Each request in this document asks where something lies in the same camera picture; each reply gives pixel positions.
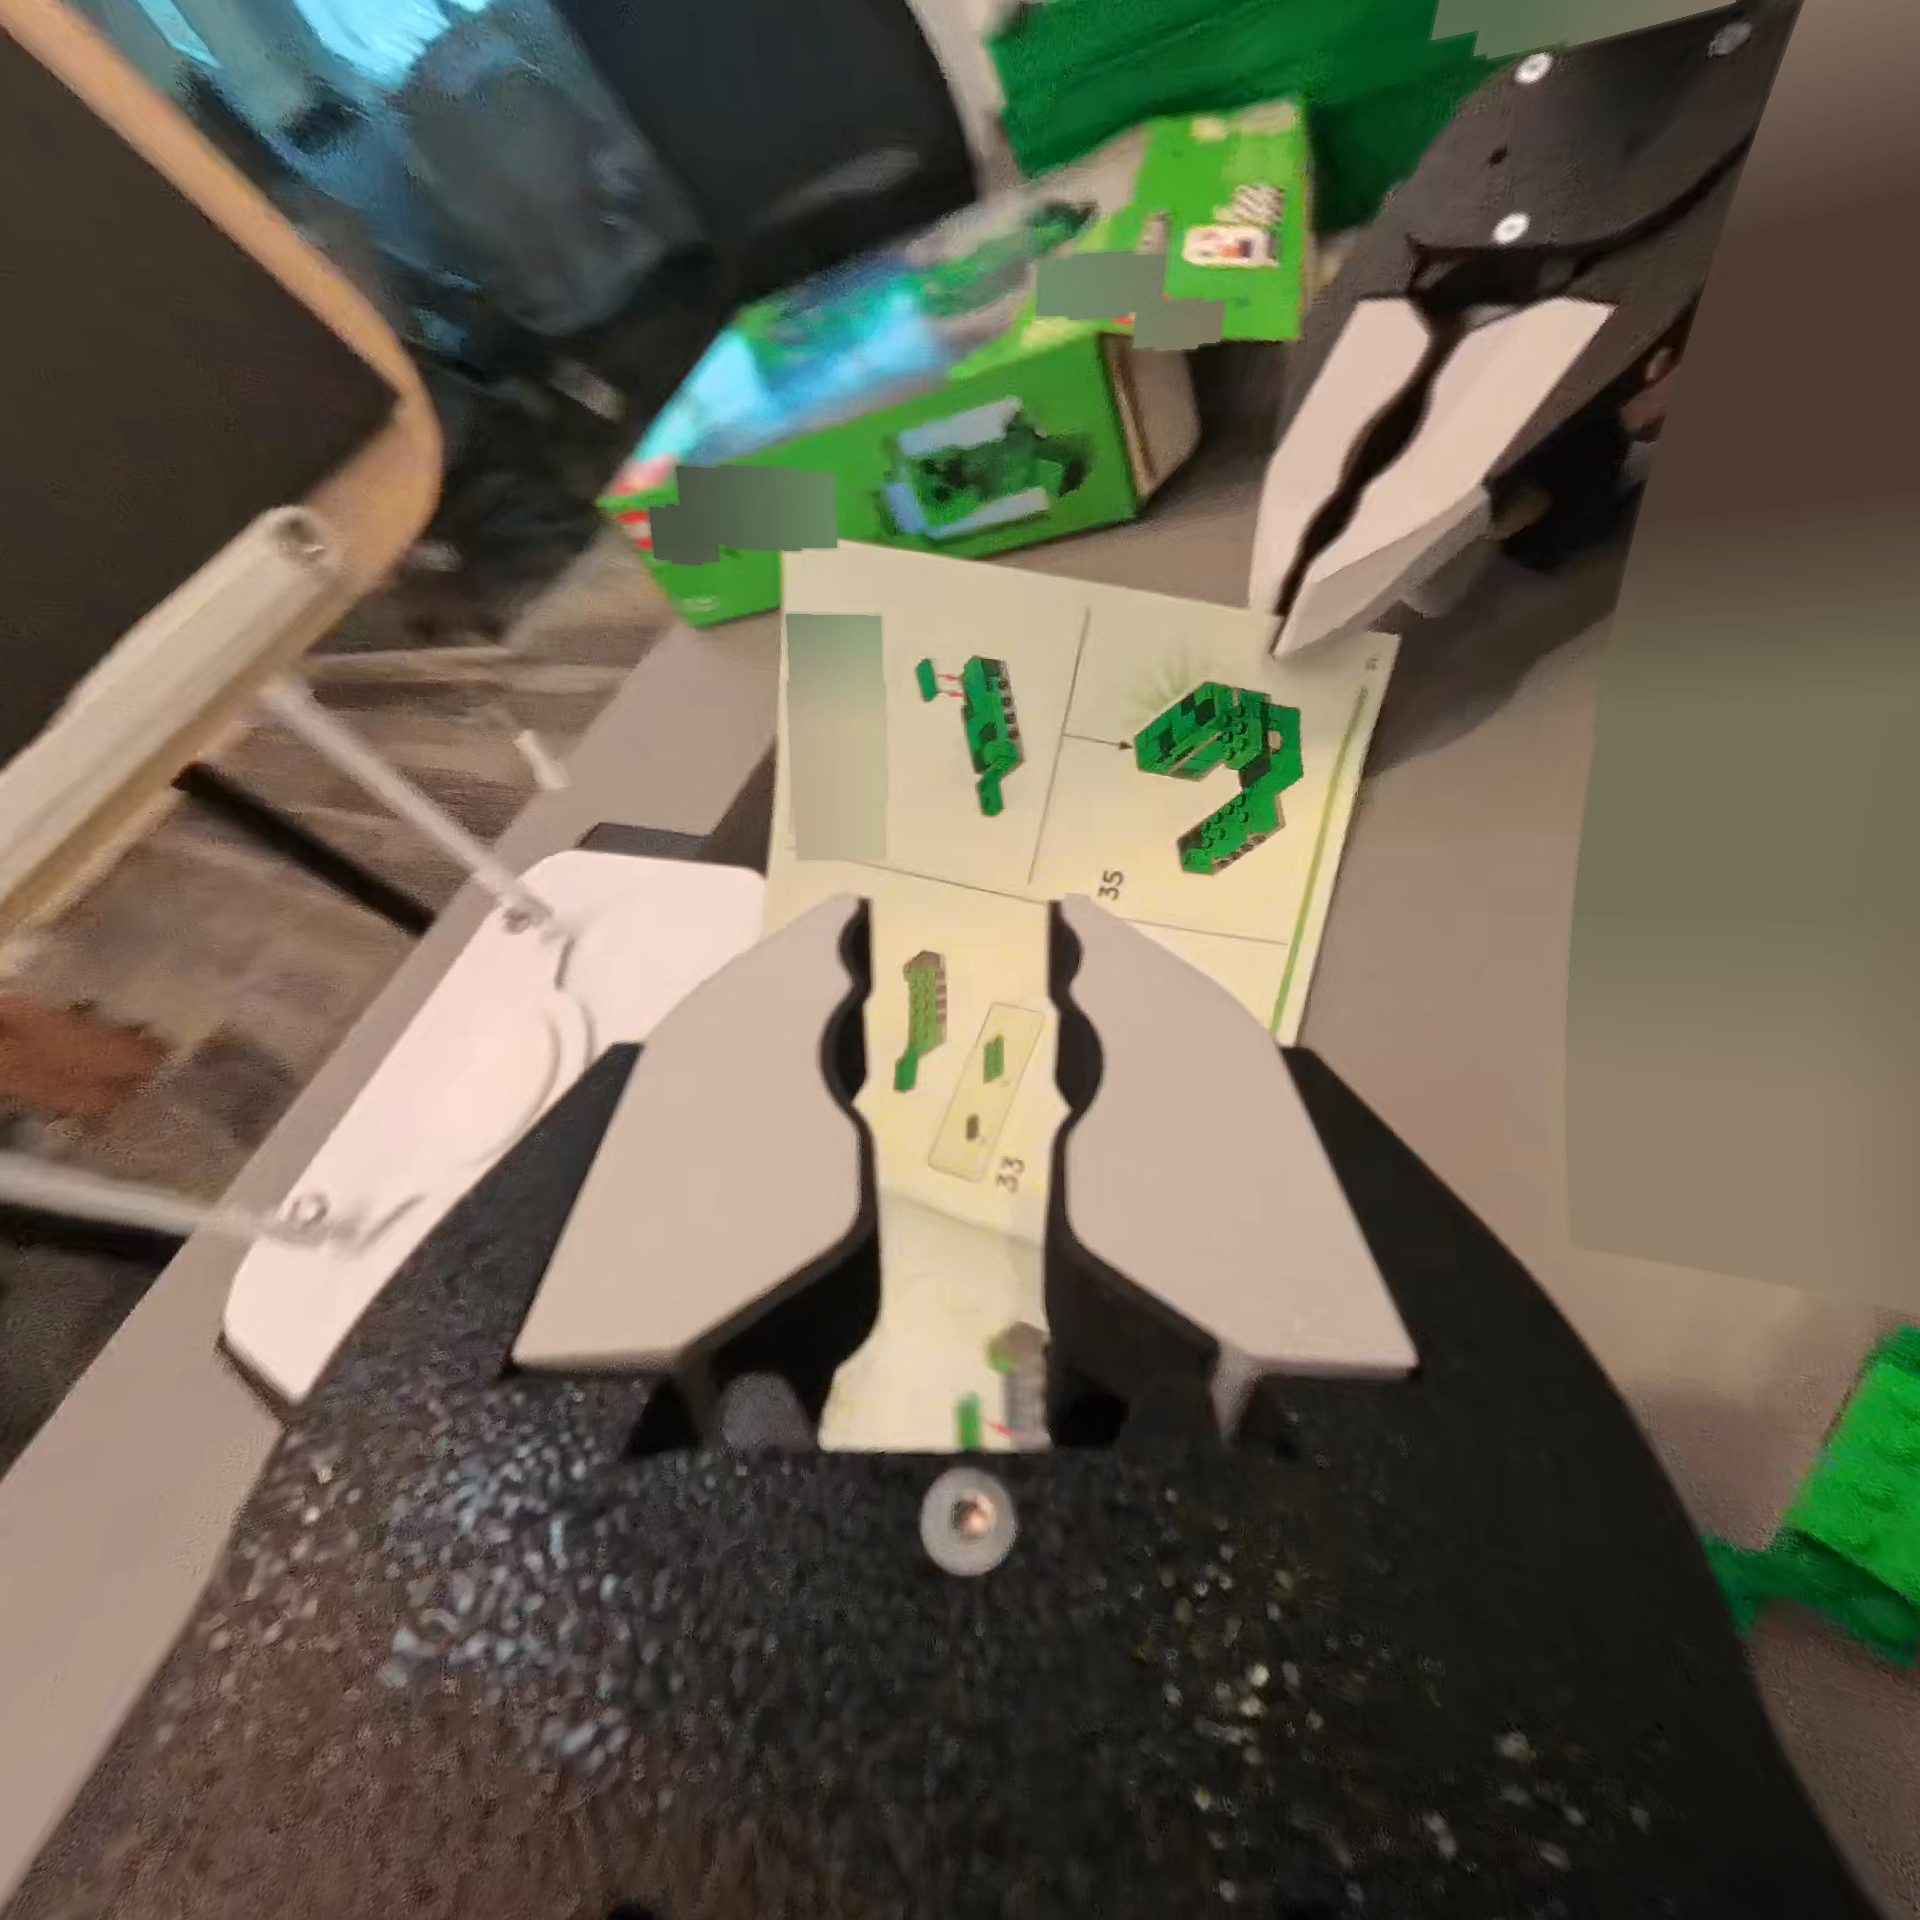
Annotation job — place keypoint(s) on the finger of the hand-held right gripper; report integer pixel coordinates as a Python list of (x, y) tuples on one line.
[(1341, 452), (1442, 464)]

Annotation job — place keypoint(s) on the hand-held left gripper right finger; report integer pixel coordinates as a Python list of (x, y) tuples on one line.
[(1200, 1171)]

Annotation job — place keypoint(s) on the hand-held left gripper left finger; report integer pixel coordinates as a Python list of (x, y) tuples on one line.
[(722, 1156)]

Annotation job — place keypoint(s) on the white monitor stand base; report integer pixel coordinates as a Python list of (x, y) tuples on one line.
[(495, 1080)]

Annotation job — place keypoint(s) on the paper building instruction booklet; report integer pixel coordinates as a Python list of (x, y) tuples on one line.
[(1200, 750)]

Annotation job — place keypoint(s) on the green toy brick box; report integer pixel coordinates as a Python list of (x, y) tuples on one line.
[(960, 389)]

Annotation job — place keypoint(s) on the green brick baseplate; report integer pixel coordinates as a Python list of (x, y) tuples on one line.
[(1200, 76)]

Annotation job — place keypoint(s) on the black office chair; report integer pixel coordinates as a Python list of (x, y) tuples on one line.
[(722, 136)]

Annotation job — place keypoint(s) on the green toy brick assembly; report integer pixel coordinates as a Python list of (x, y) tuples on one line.
[(1838, 1501)]

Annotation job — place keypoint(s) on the monitor with pale frame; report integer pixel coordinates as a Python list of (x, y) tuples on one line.
[(165, 452)]

